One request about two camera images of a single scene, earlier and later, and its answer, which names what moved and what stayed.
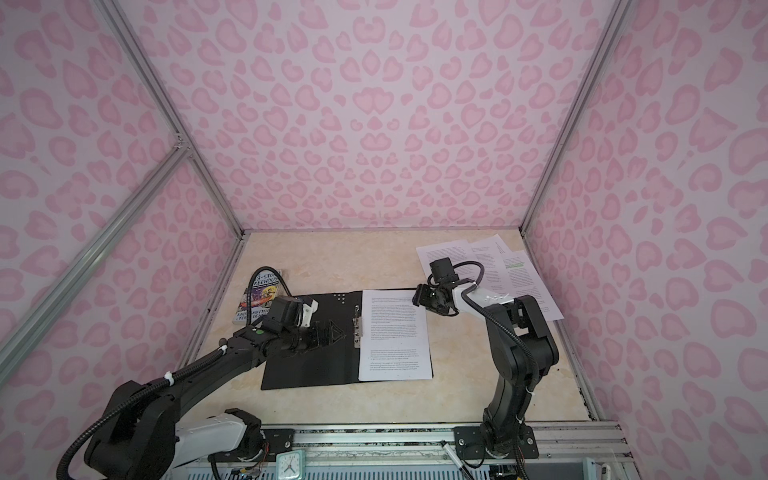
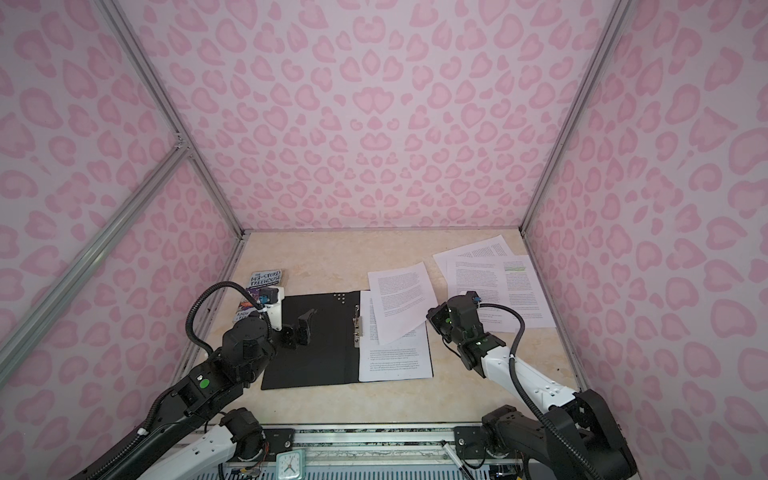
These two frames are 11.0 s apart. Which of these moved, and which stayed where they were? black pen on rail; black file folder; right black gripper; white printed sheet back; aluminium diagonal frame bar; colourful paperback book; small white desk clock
Moved: right black gripper; white printed sheet back; black file folder
Stayed: small white desk clock; colourful paperback book; aluminium diagonal frame bar; black pen on rail
